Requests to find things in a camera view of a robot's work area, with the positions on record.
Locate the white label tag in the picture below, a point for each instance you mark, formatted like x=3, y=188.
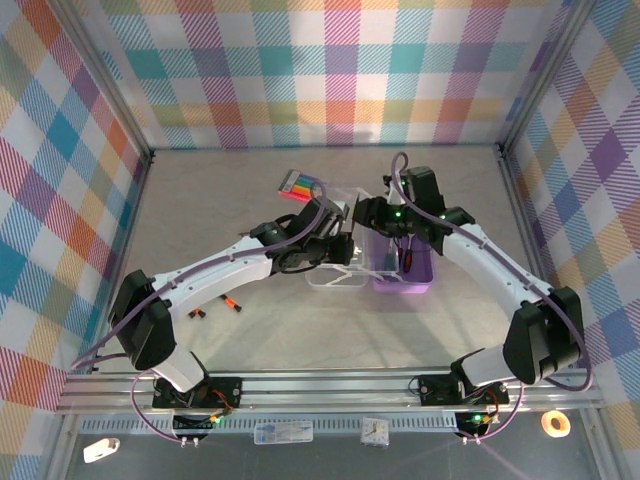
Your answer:
x=283, y=433

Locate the small white plastic object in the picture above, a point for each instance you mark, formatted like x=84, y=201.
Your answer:
x=100, y=450

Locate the small white square clock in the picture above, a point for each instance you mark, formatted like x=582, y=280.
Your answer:
x=374, y=431

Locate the aluminium side rail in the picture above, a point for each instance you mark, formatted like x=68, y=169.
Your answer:
x=522, y=220
x=131, y=225

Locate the purple plastic bin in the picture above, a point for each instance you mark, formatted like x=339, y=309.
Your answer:
x=420, y=280

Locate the orange tape roll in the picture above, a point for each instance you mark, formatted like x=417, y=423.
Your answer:
x=545, y=425

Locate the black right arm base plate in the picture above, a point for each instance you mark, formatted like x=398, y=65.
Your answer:
x=435, y=390

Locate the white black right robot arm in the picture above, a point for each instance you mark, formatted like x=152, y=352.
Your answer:
x=485, y=265

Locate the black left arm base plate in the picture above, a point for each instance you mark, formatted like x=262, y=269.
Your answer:
x=225, y=395

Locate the short orange black screwdriver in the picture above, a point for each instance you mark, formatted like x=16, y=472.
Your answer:
x=197, y=313

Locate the black controller board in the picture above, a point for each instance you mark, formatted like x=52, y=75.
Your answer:
x=475, y=422
x=190, y=425

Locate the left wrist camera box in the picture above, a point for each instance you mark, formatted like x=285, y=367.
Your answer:
x=339, y=210

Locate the clear plastic insert tray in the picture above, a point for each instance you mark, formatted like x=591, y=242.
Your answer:
x=380, y=255

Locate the coloured marker pen pack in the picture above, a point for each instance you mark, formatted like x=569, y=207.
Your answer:
x=297, y=187

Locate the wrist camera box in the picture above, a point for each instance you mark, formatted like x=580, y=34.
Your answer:
x=390, y=187
x=339, y=210

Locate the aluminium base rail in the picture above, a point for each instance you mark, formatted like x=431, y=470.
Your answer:
x=325, y=392

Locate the aluminium frame post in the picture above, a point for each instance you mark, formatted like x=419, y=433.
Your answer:
x=543, y=75
x=104, y=75

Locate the red black screwdriver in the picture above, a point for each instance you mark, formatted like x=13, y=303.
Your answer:
x=408, y=260

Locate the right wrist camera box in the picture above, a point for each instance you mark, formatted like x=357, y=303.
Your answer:
x=390, y=187

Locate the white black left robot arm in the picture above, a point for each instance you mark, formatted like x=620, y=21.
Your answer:
x=215, y=270

